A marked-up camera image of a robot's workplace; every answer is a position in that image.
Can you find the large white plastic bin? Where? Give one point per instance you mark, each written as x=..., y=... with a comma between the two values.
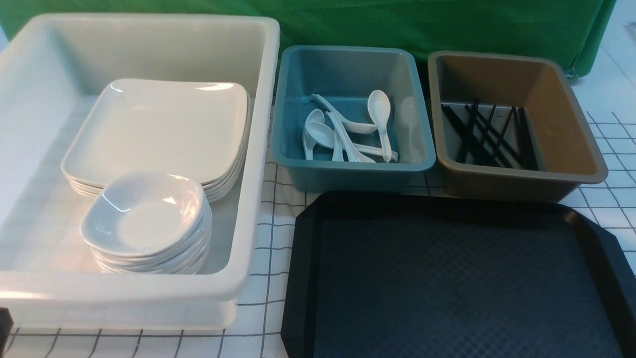
x=52, y=72

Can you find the black object at corner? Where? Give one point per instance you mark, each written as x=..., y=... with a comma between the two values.
x=6, y=325

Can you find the white ceramic soup spoon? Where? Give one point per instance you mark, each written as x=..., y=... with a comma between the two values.
x=353, y=154

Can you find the green cloth backdrop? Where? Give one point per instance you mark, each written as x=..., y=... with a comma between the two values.
x=568, y=32

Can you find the white spoon in bin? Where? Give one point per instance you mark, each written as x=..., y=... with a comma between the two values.
x=321, y=134

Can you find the large white square plate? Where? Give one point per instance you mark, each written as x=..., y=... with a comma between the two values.
x=189, y=129

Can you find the brown plastic bin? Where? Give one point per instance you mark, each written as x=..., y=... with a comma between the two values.
x=568, y=153

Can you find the stack of small white dishes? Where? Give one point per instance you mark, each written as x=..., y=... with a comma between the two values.
x=187, y=258

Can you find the black chopsticks in bin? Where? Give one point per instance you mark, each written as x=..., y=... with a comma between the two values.
x=490, y=135

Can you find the black serving tray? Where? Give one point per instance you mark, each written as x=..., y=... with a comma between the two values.
x=383, y=275

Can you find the teal plastic bin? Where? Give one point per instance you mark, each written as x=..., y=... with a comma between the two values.
x=340, y=80

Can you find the white spoon upright handle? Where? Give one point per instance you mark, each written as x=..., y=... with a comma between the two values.
x=355, y=127

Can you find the stack of white square plates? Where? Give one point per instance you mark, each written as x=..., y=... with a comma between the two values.
x=214, y=190

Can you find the white spoon right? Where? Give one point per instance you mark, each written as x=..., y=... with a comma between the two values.
x=379, y=109

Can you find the white small dish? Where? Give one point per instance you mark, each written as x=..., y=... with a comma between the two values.
x=141, y=214

